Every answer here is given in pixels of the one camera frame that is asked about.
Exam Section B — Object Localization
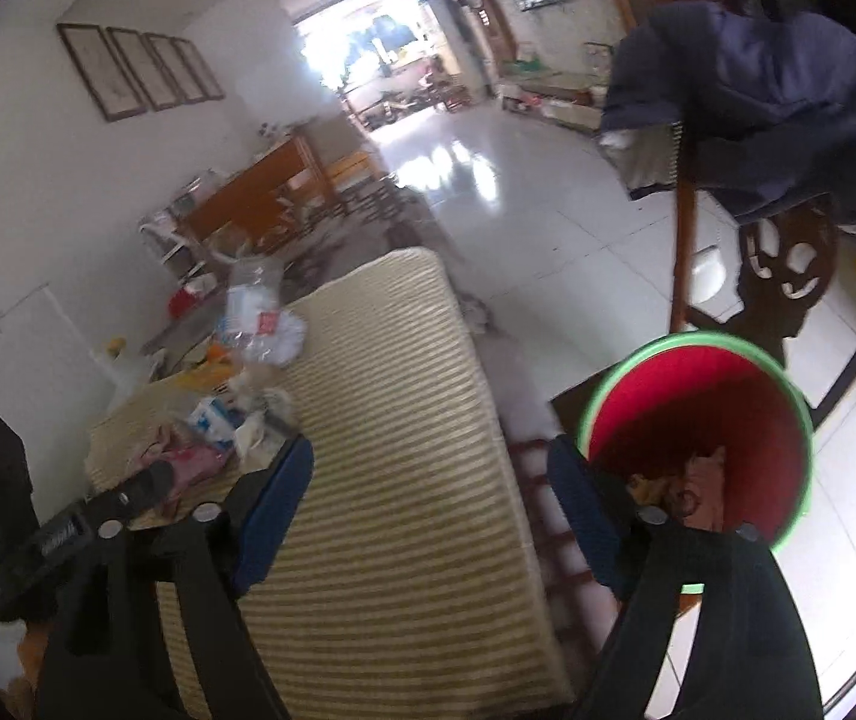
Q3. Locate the low television cabinet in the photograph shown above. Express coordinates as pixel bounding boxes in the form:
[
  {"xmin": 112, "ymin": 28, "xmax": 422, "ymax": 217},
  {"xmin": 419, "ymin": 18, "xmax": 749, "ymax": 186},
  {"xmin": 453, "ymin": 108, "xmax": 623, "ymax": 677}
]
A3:
[{"xmin": 499, "ymin": 71, "xmax": 609, "ymax": 128}]

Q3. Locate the red plastic bag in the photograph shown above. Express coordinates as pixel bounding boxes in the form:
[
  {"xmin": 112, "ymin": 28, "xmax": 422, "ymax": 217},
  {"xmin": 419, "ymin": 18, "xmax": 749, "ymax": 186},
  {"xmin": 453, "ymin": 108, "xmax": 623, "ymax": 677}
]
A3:
[{"xmin": 167, "ymin": 281, "xmax": 211, "ymax": 316}]

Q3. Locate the orange wooden cabinet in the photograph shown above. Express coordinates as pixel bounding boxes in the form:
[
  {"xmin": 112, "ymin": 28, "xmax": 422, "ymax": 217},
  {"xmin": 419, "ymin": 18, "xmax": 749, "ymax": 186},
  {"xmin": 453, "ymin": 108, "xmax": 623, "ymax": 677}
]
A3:
[{"xmin": 173, "ymin": 131, "xmax": 339, "ymax": 256}]

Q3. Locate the brown crumpled paper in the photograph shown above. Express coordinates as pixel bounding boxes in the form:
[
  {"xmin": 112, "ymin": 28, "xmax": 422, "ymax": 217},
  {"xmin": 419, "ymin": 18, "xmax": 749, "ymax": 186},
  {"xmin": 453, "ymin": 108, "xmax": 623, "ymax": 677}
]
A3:
[{"xmin": 627, "ymin": 448, "xmax": 729, "ymax": 533}]

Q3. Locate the red bucket with green rim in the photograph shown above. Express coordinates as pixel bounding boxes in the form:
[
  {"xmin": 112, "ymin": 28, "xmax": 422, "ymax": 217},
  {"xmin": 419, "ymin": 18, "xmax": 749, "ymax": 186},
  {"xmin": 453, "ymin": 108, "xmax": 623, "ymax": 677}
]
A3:
[{"xmin": 574, "ymin": 331, "xmax": 815, "ymax": 597}]

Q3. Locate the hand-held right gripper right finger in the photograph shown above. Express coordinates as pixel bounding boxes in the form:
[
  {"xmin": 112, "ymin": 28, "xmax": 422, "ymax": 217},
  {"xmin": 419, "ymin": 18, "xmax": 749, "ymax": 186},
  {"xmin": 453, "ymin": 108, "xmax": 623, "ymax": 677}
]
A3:
[{"xmin": 548, "ymin": 435, "xmax": 823, "ymax": 720}]

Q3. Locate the beige tissue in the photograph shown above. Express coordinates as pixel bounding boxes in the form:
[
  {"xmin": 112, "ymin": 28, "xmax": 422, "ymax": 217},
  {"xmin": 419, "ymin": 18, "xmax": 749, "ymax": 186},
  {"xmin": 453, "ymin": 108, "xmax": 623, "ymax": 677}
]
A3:
[{"xmin": 237, "ymin": 388, "xmax": 295, "ymax": 455}]

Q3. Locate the brown cloth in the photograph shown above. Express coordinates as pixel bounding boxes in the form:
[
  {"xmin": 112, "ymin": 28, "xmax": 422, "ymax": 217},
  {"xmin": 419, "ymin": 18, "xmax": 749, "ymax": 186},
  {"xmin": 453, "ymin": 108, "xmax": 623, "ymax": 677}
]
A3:
[{"xmin": 11, "ymin": 626, "xmax": 50, "ymax": 720}]

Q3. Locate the yellow striped mat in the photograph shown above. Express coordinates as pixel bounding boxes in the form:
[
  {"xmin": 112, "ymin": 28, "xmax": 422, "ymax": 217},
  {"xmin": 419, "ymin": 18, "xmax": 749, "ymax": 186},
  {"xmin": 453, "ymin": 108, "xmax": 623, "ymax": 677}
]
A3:
[{"xmin": 86, "ymin": 247, "xmax": 575, "ymax": 720}]

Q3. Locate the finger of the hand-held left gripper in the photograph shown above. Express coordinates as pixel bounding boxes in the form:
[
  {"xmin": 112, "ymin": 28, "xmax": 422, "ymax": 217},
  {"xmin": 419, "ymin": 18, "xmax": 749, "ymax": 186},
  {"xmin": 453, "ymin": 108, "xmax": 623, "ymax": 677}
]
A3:
[{"xmin": 94, "ymin": 459, "xmax": 178, "ymax": 522}]

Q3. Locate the white plastic chair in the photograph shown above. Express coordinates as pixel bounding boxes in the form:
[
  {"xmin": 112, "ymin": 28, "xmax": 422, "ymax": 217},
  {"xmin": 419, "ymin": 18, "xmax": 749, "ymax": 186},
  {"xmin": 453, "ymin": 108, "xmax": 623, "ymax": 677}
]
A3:
[{"xmin": 139, "ymin": 210, "xmax": 204, "ymax": 271}]

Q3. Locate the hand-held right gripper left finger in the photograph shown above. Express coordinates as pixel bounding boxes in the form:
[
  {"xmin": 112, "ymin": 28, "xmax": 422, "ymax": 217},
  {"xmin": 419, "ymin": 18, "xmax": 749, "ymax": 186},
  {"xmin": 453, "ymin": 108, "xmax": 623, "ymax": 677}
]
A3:
[{"xmin": 34, "ymin": 435, "xmax": 316, "ymax": 720}]

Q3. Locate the white round container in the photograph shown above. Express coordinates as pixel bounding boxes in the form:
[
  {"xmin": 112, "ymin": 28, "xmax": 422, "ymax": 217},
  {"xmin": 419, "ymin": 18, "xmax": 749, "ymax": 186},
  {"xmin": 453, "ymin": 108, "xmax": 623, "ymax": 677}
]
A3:
[{"xmin": 690, "ymin": 246, "xmax": 729, "ymax": 305}]

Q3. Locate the blue and white carton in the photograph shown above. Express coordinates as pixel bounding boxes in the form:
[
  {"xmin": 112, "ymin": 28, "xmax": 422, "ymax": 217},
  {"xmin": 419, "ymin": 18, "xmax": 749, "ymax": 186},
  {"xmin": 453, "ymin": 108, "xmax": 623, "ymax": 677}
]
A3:
[{"xmin": 188, "ymin": 396, "xmax": 243, "ymax": 452}]

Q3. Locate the dark wooden chair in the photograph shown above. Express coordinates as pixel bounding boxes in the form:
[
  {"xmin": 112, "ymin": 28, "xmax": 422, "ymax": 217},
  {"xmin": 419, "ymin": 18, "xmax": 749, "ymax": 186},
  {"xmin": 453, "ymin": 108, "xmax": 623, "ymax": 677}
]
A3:
[{"xmin": 548, "ymin": 116, "xmax": 856, "ymax": 623}]

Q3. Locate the purple jacket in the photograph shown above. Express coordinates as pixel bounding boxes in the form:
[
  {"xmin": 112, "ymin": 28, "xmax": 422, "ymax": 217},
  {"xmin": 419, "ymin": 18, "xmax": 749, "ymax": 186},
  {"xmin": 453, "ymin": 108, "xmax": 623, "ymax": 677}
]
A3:
[{"xmin": 599, "ymin": 0, "xmax": 856, "ymax": 226}]

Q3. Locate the wooden partition shelf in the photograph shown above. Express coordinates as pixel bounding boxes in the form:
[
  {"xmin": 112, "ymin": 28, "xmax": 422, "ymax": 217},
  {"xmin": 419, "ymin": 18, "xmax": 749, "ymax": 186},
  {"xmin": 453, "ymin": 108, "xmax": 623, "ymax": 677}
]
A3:
[{"xmin": 413, "ymin": 0, "xmax": 519, "ymax": 98}]

